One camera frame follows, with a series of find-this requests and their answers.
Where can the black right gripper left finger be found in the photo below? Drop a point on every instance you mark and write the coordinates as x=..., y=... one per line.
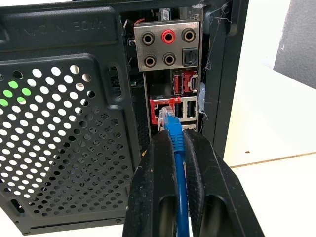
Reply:
x=148, y=187

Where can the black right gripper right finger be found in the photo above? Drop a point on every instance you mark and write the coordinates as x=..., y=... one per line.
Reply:
x=217, y=192

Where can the black computer tower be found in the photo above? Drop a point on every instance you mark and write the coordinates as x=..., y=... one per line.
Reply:
x=74, y=123

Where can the silver audio jack panel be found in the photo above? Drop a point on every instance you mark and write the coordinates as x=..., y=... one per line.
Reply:
x=168, y=45

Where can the grey panel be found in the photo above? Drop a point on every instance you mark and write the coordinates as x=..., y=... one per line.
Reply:
x=298, y=42

